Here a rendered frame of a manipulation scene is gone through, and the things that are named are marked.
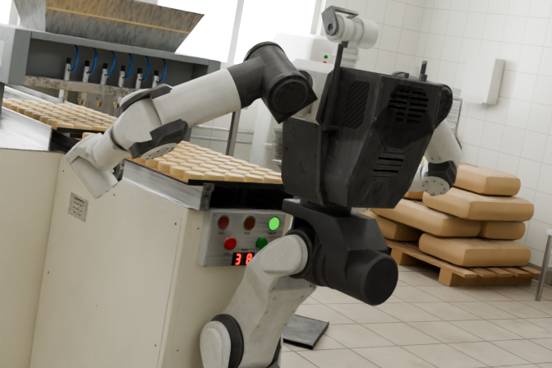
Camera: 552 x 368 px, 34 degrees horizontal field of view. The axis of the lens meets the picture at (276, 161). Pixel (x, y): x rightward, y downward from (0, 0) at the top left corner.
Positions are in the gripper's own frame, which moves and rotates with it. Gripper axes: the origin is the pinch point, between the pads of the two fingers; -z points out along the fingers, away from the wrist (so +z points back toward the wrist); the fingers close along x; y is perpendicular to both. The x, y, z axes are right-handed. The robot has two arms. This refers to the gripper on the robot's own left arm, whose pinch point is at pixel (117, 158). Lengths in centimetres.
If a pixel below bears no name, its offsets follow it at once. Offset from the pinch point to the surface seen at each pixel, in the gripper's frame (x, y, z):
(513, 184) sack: -25, -170, -378
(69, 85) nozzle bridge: 13, 28, -43
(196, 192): -3.1, -22.6, 9.7
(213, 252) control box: -17.4, -28.7, 6.5
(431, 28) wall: 73, -109, -530
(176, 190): -4.7, -16.6, 3.5
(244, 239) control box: -14.1, -35.0, 0.4
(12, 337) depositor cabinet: -64, 32, -35
